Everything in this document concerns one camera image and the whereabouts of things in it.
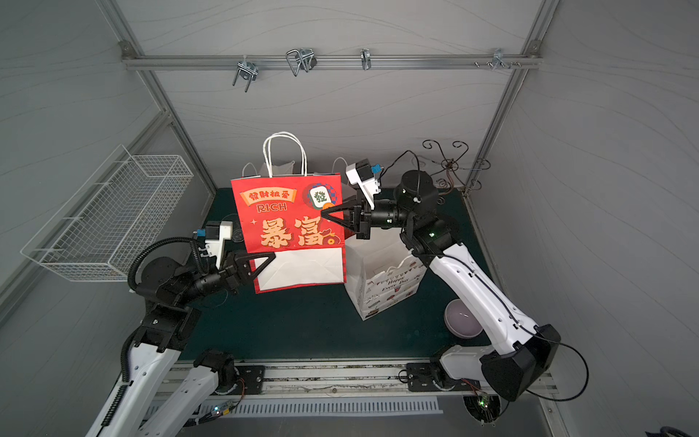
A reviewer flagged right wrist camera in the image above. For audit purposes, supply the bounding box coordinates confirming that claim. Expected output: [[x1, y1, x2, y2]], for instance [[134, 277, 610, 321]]
[[345, 160, 382, 210]]

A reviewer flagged leftmost metal hook clamp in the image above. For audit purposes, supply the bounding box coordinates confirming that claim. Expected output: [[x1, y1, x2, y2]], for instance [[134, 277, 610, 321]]
[[231, 58, 258, 93]]

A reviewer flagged metal hook clamp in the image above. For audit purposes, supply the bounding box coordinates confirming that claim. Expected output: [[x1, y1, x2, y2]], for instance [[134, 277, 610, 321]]
[[231, 58, 258, 93], [360, 48, 371, 71], [473, 48, 522, 70], [285, 47, 318, 76]]

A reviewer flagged floral paper bag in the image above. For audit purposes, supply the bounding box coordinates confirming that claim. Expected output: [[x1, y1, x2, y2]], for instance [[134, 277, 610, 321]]
[[241, 161, 296, 178]]

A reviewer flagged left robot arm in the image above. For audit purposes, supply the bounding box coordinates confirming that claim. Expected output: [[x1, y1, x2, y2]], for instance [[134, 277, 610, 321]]
[[88, 237, 276, 436]]

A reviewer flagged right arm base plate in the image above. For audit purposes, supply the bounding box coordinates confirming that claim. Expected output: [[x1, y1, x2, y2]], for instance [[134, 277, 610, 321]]
[[399, 362, 482, 394]]

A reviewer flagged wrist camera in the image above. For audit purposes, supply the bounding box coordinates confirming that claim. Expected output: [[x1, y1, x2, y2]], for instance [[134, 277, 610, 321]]
[[345, 160, 382, 210], [194, 220, 233, 269]]

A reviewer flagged pink bowl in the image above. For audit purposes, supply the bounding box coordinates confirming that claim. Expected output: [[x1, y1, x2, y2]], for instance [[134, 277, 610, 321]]
[[443, 299, 483, 340]]

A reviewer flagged white paper bag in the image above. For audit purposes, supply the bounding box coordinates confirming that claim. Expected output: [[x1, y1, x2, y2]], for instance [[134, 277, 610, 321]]
[[345, 229, 427, 320]]

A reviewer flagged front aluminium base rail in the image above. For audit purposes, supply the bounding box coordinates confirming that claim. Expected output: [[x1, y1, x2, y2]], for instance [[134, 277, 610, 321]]
[[146, 357, 558, 402]]

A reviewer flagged white vent grille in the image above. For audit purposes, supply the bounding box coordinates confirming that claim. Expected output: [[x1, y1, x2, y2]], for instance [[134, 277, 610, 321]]
[[223, 396, 443, 419]]

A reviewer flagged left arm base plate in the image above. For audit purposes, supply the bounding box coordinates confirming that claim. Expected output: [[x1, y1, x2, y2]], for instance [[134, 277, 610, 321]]
[[232, 364, 266, 396]]

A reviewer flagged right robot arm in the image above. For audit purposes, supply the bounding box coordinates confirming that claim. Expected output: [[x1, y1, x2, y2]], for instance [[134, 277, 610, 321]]
[[321, 161, 562, 402]]

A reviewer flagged white wire basket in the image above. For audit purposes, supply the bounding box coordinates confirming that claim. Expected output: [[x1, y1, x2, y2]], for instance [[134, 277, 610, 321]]
[[20, 145, 193, 282]]

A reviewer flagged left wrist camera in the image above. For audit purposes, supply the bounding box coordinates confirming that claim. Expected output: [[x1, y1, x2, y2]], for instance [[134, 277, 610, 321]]
[[194, 220, 233, 269]]

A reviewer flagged scrolled metal glass rack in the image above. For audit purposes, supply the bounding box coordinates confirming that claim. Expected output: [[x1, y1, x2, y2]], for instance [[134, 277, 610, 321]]
[[422, 139, 491, 196]]

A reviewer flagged red paper bag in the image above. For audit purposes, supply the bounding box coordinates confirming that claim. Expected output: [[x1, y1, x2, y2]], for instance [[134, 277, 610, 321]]
[[231, 131, 346, 293], [315, 157, 348, 178]]

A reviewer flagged rightmost metal hook clamp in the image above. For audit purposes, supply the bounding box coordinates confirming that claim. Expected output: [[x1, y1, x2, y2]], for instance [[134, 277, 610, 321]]
[[473, 48, 522, 70]]

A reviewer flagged horizontal aluminium rail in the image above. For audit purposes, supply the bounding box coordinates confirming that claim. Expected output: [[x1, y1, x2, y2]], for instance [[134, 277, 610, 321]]
[[122, 52, 542, 72]]

